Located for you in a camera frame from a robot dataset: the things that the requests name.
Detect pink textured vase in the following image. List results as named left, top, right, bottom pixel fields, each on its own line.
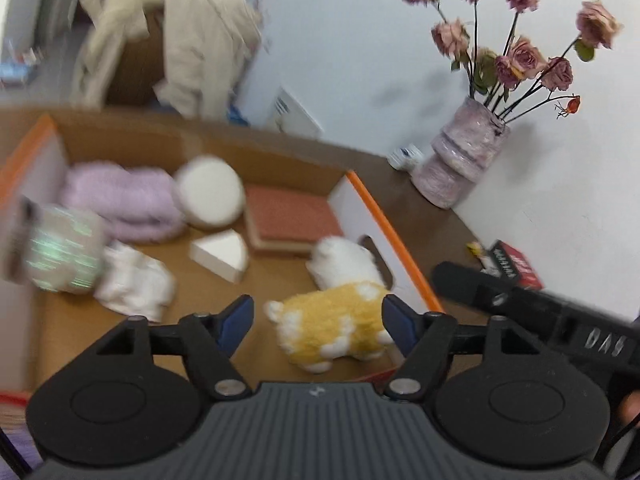
left=410, top=95, right=512, bottom=210

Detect pink and white layered sponge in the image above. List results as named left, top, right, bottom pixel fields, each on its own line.
left=243, top=183, right=346, bottom=256

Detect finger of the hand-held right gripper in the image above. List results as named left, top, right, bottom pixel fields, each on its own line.
left=431, top=260, right=547, bottom=323

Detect beige coat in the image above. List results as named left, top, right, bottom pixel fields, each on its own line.
left=69, top=0, right=264, bottom=121

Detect white round sponge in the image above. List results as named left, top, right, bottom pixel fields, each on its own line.
left=172, top=154, right=247, bottom=231

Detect yellow plush toy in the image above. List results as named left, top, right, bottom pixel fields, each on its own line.
left=263, top=282, right=396, bottom=374

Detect white striped box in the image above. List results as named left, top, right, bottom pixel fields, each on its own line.
left=272, top=87, right=324, bottom=139

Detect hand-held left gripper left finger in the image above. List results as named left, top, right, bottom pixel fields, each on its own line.
left=95, top=295, right=255, bottom=401

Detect printed cardboard box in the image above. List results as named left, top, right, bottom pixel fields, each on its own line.
left=0, top=107, right=446, bottom=397

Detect white wedge sponge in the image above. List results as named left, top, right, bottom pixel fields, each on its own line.
left=188, top=228, right=250, bottom=285

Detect lavender fluffy towel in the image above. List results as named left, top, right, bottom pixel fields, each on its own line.
left=60, top=160, right=187, bottom=245

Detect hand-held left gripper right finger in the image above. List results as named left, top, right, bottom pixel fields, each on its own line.
left=382, top=294, right=538, bottom=403

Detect dried pink roses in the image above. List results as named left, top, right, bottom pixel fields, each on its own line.
left=399, top=0, right=624, bottom=121

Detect red box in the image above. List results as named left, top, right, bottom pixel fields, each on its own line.
left=487, top=239, right=545, bottom=290

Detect white cloth toy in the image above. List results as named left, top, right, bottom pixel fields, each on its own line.
left=92, top=239, right=179, bottom=324

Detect white plush toy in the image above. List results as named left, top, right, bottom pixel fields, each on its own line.
left=305, top=235, right=389, bottom=291

